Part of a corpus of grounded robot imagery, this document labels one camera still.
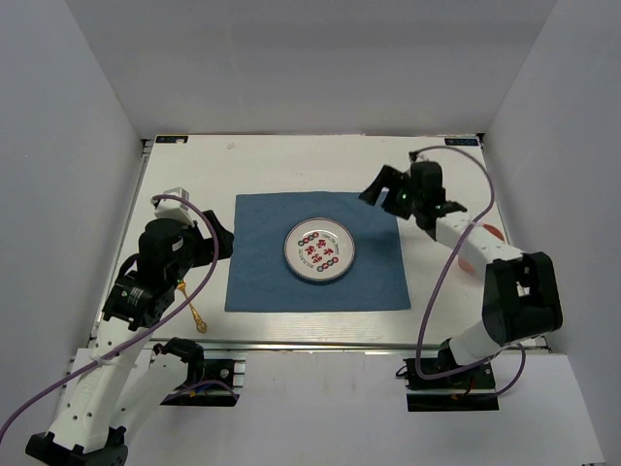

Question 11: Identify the gold fork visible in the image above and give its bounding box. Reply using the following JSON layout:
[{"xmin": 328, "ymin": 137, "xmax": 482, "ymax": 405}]
[{"xmin": 177, "ymin": 281, "xmax": 208, "ymax": 334}]

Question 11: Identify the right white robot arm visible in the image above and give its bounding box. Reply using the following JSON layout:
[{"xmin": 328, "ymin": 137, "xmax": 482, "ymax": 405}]
[{"xmin": 359, "ymin": 161, "xmax": 563, "ymax": 387}]

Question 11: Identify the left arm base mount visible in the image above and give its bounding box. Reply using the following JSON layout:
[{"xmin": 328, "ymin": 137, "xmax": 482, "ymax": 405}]
[{"xmin": 152, "ymin": 338, "xmax": 241, "ymax": 407}]

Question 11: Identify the pink cup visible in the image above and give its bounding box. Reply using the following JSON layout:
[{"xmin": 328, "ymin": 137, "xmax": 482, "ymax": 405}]
[{"xmin": 458, "ymin": 223, "xmax": 506, "ymax": 276}]

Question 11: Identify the blue cloth napkin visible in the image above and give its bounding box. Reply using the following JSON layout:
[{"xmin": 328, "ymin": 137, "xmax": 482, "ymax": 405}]
[{"xmin": 225, "ymin": 191, "xmax": 410, "ymax": 313}]

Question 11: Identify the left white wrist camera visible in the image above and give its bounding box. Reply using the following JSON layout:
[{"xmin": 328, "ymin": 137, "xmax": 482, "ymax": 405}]
[{"xmin": 151, "ymin": 187, "xmax": 193, "ymax": 225}]

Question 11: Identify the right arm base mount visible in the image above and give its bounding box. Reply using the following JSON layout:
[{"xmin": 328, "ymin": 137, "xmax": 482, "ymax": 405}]
[{"xmin": 395, "ymin": 358, "xmax": 499, "ymax": 413}]

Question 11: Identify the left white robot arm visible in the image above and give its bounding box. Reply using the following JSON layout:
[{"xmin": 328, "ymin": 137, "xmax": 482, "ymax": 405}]
[{"xmin": 25, "ymin": 209, "xmax": 234, "ymax": 465}]

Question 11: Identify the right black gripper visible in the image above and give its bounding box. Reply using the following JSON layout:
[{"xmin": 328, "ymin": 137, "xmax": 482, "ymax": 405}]
[{"xmin": 360, "ymin": 165, "xmax": 423, "ymax": 220}]

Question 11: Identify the white plate with red characters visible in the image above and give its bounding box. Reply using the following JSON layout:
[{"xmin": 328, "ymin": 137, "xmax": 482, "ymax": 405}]
[{"xmin": 283, "ymin": 217, "xmax": 356, "ymax": 283}]

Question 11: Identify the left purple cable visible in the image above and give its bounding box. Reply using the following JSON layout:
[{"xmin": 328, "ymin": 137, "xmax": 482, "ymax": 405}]
[{"xmin": 0, "ymin": 193, "xmax": 240, "ymax": 443}]

